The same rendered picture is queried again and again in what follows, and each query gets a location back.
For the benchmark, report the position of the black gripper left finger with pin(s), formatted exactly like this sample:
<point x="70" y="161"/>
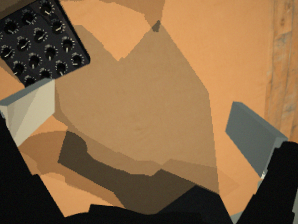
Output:
<point x="24" y="198"/>

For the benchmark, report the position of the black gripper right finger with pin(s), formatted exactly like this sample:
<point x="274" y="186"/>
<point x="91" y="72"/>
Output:
<point x="261" y="143"/>

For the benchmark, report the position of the black knob panel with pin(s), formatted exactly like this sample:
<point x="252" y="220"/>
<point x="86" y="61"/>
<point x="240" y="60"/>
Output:
<point x="42" y="22"/>

